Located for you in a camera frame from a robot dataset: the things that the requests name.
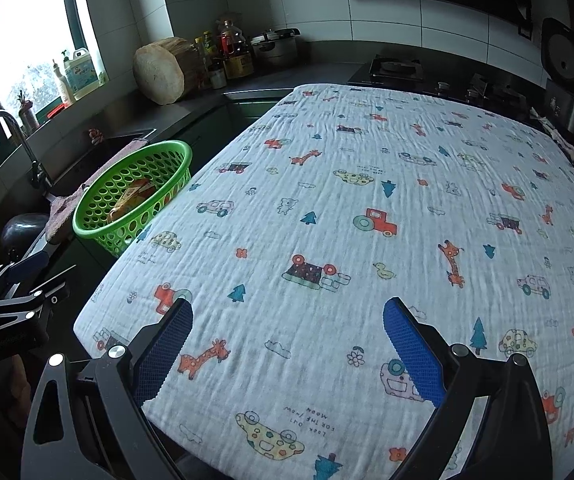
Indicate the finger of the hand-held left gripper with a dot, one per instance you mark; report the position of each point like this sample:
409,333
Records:
37,302
27,266

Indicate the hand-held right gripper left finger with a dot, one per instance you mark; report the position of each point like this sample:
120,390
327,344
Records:
162,355

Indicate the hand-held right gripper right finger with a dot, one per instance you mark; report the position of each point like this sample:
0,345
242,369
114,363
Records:
414,355

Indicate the green perforated plastic basket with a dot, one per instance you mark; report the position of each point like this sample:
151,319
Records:
98,234

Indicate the orange snack packet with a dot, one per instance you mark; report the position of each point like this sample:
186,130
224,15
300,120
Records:
134,195

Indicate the black wok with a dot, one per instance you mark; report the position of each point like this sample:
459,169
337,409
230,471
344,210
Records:
22,230

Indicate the pink towel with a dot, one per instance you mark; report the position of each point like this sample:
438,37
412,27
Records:
62,210

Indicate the chrome faucet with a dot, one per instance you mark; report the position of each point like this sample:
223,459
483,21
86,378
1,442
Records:
27,145

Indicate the steel kitchen sink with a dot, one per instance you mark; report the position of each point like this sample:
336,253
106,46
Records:
112,147

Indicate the red and white scrubber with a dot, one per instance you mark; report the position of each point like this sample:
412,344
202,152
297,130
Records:
96,136

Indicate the metal can with plant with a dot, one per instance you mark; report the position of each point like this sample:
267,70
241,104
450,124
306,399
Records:
28,117

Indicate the red and green box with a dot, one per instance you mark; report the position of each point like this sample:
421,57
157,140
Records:
57,109

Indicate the printed cloth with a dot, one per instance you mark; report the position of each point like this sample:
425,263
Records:
317,210

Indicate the white squeeze bottle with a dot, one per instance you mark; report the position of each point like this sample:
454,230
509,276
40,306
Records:
63,87

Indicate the white detergent jug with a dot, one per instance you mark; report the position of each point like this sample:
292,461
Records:
83,77

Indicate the kitchen window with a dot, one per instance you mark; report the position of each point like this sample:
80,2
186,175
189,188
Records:
22,35

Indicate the round wooden chopping block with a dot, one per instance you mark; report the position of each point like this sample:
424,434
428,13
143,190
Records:
159,75

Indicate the green kitchen cabinet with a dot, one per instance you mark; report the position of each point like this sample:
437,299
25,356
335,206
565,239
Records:
232,120

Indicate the white rag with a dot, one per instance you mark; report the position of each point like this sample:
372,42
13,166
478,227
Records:
564,142

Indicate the small seasoning jar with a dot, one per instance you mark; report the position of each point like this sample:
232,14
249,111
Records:
218,77

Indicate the black gas stove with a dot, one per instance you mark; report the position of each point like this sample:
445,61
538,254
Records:
397,72

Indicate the dark sauce bottles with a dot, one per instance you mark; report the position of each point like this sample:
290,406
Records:
206,45

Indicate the cooking oil bottle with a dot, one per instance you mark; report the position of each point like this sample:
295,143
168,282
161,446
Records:
232,42

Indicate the steel pressure cooker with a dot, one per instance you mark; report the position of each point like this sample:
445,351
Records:
277,52

